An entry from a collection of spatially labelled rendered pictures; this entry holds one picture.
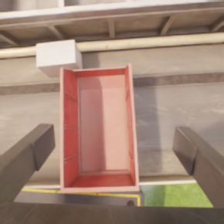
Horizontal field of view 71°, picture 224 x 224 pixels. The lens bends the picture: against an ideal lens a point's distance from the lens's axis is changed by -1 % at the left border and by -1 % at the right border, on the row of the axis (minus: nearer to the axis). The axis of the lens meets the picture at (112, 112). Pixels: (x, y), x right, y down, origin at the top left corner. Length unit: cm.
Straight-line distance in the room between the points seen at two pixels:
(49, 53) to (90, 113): 23
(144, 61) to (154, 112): 19
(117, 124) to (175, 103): 21
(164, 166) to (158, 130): 12
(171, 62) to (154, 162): 35
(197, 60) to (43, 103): 57
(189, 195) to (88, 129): 109
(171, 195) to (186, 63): 105
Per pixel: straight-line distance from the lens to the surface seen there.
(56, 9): 50
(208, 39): 68
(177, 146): 17
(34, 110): 63
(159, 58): 63
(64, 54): 53
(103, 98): 56
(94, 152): 56
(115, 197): 101
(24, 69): 69
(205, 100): 63
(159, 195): 141
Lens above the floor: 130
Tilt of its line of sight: 82 degrees down
